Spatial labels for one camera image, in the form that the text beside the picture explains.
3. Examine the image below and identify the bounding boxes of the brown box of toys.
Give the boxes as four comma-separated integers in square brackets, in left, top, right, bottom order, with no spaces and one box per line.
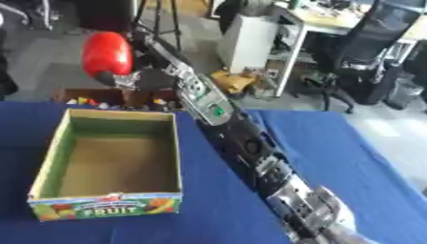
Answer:
[51,87,186,112]

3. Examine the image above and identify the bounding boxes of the yellow bag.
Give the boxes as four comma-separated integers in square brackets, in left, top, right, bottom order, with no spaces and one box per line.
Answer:
[208,68,262,95]

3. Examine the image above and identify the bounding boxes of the wooden desk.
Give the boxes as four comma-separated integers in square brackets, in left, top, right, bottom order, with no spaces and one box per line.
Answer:
[285,0,427,42]

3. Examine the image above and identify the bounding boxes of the grey waste bin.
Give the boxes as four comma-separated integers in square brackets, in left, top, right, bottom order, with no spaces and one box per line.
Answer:
[381,76,427,112]

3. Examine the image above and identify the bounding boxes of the black office chair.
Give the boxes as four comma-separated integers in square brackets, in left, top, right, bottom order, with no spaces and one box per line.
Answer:
[292,0,427,114]

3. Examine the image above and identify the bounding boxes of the tan cardboard box green inside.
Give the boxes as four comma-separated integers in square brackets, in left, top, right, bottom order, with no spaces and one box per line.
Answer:
[27,108,186,223]

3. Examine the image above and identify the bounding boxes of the white shelf cabinet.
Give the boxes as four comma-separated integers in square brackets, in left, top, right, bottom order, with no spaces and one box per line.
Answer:
[214,5,309,99]

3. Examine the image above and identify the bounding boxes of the black tripod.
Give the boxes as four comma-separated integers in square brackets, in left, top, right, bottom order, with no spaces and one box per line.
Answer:
[132,0,186,52]

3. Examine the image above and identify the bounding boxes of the red toy apple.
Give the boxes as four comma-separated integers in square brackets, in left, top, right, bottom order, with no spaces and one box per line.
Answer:
[80,30,135,78]

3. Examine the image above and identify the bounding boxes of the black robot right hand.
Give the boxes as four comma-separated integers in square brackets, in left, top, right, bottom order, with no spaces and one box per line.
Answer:
[90,27,193,93]

